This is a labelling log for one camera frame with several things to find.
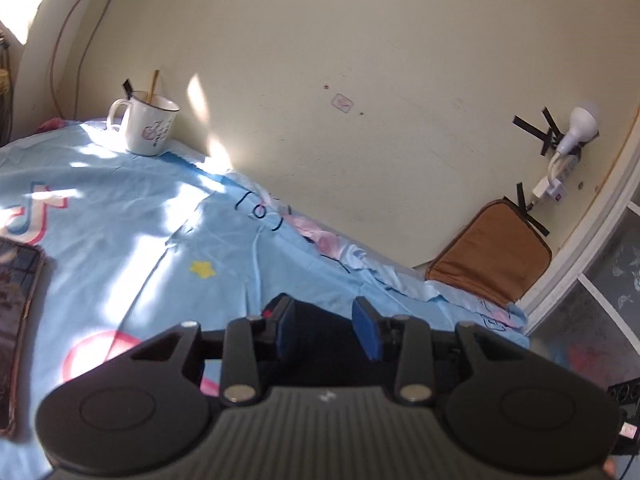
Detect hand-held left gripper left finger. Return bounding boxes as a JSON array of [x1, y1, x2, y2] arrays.
[[131, 295, 301, 407]]

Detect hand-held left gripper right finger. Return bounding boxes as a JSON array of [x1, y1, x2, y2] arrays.
[[351, 297, 532, 406]]

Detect rumpled dark patterned knit garment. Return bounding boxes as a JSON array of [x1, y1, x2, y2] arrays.
[[200, 300, 453, 392]]

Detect brown seat cushion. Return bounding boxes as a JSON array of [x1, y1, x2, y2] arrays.
[[425, 199, 553, 308]]

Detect blue cartoon print bed sheet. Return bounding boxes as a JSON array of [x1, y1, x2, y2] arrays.
[[0, 119, 531, 480]]

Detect black tape strip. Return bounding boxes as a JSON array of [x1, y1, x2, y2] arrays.
[[516, 182, 550, 237], [513, 107, 567, 157]]

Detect white enamel mug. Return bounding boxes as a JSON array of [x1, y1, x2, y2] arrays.
[[106, 91, 181, 157]]

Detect white power strip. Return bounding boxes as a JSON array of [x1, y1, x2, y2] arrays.
[[547, 152, 584, 187]]

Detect dark phone in case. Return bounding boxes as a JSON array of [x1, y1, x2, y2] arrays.
[[0, 237, 49, 437]]

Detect white lamp bulb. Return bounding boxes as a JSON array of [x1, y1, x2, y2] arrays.
[[556, 104, 600, 157]]

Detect pink cloth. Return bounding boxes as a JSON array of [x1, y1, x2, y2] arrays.
[[36, 117, 72, 135]]

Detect white door frame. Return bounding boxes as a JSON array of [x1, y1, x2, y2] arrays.
[[519, 105, 640, 338]]

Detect thin dark wall cable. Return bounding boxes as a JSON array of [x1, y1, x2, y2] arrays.
[[50, 0, 122, 120]]

